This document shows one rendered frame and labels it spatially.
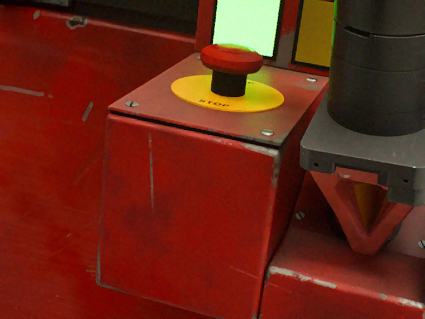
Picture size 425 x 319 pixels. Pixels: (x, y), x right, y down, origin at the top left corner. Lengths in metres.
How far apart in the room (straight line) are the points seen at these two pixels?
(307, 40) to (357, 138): 0.17
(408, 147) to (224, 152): 0.10
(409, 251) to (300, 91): 0.13
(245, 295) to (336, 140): 0.12
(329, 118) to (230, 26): 0.17
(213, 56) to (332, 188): 0.11
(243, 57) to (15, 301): 0.49
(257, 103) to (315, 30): 0.10
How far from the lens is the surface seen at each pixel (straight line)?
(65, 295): 0.85
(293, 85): 0.54
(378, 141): 0.41
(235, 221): 0.45
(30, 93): 0.78
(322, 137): 0.41
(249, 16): 0.58
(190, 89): 0.50
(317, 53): 0.57
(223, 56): 0.48
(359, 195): 0.51
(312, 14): 0.57
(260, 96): 0.50
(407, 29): 0.39
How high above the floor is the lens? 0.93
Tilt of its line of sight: 22 degrees down
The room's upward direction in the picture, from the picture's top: 7 degrees clockwise
